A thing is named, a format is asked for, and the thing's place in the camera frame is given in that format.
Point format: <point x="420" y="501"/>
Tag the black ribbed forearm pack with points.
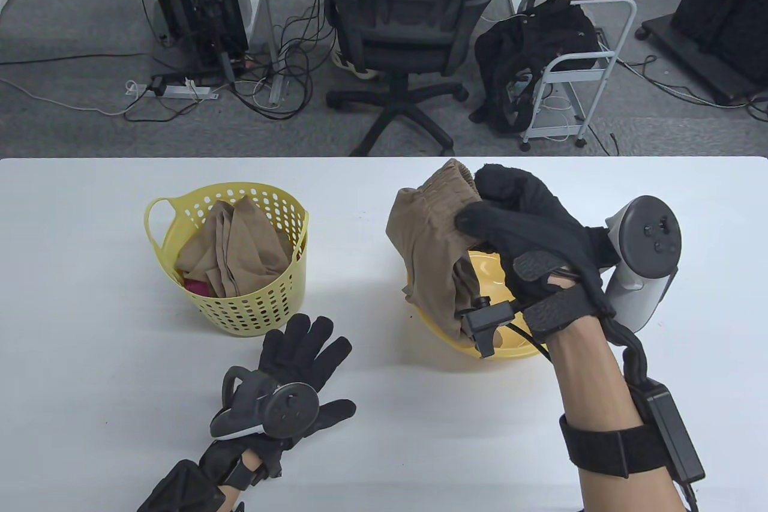
<point x="180" y="491"/>

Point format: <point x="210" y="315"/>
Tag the person's right hand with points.
<point x="540" y="230"/>

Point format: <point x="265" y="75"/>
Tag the black power adapter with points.
<point x="158" y="86"/>

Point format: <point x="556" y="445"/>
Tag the person's left hand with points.
<point x="300" y="353"/>

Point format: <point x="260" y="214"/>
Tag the black cabinet on casters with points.
<point x="720" y="8"/>

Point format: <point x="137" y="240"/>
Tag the metal desk leg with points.
<point x="275" y="92"/>

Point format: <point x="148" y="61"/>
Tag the white power strip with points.
<point x="180" y="91"/>

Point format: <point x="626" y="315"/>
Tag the maroon shorts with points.
<point x="195" y="289"/>

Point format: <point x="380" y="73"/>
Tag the yellow plastic basin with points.
<point x="489" y="275"/>

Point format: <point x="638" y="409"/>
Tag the person's left forearm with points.
<point x="252" y="463"/>

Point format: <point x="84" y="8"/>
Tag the tan shorts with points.
<point x="426" y="248"/>
<point x="240" y="248"/>

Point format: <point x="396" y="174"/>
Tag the black office chair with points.
<point x="396" y="14"/>

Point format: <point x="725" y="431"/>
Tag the black backpack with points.
<point x="528" y="44"/>

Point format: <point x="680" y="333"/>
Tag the black forearm battery box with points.
<point x="675" y="434"/>

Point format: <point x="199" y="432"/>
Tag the black computer tower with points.
<point x="198" y="2"/>

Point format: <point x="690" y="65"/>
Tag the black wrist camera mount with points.
<point x="489" y="320"/>

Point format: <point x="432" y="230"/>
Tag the yellow perforated plastic basket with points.
<point x="252" y="314"/>

